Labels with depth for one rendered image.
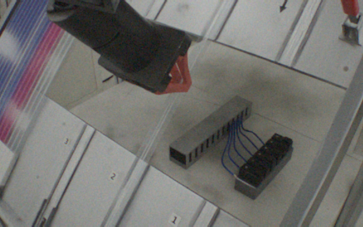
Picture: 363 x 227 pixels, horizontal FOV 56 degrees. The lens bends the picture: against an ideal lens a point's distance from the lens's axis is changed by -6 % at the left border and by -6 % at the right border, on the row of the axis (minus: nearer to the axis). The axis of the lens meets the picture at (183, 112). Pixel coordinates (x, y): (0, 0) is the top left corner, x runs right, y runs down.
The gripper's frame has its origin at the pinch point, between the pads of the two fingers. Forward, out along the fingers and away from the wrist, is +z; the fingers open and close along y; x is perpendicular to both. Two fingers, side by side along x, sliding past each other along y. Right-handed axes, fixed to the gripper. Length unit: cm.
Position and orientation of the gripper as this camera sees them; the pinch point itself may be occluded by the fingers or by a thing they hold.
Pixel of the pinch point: (181, 82)
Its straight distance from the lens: 45.7
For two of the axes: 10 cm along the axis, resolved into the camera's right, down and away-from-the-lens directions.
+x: -4.7, 8.8, -0.8
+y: -7.3, -3.3, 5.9
